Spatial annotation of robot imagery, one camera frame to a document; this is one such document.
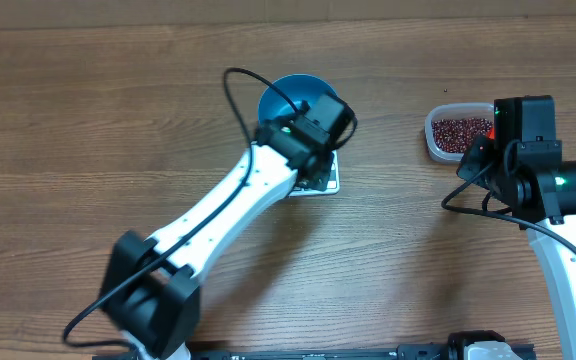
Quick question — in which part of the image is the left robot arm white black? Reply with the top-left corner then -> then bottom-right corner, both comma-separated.
101,93 -> 357,359

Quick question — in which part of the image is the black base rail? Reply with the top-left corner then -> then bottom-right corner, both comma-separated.
171,330 -> 537,360

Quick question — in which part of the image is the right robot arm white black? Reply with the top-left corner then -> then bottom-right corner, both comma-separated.
457,95 -> 576,359

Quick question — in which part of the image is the clear plastic container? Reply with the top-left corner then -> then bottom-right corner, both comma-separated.
424,103 -> 494,164

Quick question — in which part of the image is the teal bowl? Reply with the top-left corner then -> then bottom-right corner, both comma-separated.
257,74 -> 337,123

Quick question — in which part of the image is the white digital kitchen scale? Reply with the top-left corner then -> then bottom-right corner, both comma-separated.
288,151 -> 341,197

